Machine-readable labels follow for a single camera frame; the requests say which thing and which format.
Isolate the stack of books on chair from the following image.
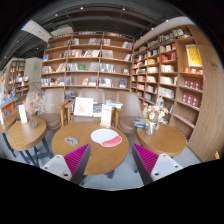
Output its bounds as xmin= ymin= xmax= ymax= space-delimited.
xmin=134 ymin=118 xmax=146 ymax=128

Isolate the white and red mouse pad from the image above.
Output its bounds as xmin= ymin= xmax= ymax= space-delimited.
xmin=91 ymin=128 xmax=122 ymax=147

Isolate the vase with pink flowers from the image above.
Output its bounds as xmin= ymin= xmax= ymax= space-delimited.
xmin=24 ymin=94 xmax=45 ymax=129

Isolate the glass vase with white flowers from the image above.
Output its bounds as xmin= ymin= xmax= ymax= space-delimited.
xmin=143 ymin=105 xmax=168 ymax=136

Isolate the round wooden right table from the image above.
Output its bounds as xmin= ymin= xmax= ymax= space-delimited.
xmin=136 ymin=124 xmax=186 ymax=157

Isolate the white standing sign card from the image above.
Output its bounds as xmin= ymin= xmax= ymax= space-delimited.
xmin=100 ymin=104 xmax=112 ymax=127

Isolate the round wooden left table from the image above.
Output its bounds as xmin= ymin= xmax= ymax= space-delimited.
xmin=7 ymin=118 xmax=47 ymax=151

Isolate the beige armchair left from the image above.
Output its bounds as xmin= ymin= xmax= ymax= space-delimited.
xmin=38 ymin=88 xmax=66 ymax=130

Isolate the round wooden table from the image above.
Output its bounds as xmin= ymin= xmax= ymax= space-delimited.
xmin=7 ymin=118 xmax=47 ymax=151
xmin=51 ymin=120 xmax=130 ymax=176
xmin=136 ymin=124 xmax=186 ymax=157

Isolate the beige armchair right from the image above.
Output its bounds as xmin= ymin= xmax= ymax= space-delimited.
xmin=117 ymin=91 xmax=142 ymax=134

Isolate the small white sign card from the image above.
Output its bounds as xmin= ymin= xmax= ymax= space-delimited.
xmin=19 ymin=104 xmax=28 ymax=123

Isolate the large white display card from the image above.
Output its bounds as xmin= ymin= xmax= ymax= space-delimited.
xmin=74 ymin=97 xmax=93 ymax=116

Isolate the white ceiling air unit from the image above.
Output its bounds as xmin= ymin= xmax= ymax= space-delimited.
xmin=21 ymin=20 xmax=52 ymax=42

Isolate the far left wooden bookshelf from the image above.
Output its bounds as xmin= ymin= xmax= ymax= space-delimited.
xmin=8 ymin=59 xmax=29 ymax=99

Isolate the wooden bookshelf right wall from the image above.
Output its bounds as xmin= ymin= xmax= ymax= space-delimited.
xmin=131 ymin=22 xmax=224 ymax=162

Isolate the wooden bookshelf back wall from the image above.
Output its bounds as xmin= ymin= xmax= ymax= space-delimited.
xmin=40 ymin=31 xmax=134 ymax=91

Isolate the wooden bookshelf wall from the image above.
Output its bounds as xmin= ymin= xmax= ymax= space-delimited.
xmin=131 ymin=22 xmax=224 ymax=162
xmin=40 ymin=31 xmax=134 ymax=91

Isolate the round wooden centre table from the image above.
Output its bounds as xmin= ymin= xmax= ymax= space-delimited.
xmin=51 ymin=120 xmax=130 ymax=176

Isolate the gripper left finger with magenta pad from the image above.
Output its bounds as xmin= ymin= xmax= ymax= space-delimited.
xmin=42 ymin=144 xmax=91 ymax=185

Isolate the beige armchair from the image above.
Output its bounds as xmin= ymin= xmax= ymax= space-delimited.
xmin=117 ymin=91 xmax=142 ymax=134
xmin=64 ymin=87 xmax=119 ymax=126
xmin=38 ymin=88 xmax=66 ymax=130

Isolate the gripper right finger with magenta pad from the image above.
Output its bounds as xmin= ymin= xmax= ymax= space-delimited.
xmin=132 ymin=144 xmax=182 ymax=185

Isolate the beige armchair middle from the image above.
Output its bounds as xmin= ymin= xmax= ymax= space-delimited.
xmin=64 ymin=87 xmax=119 ymax=126

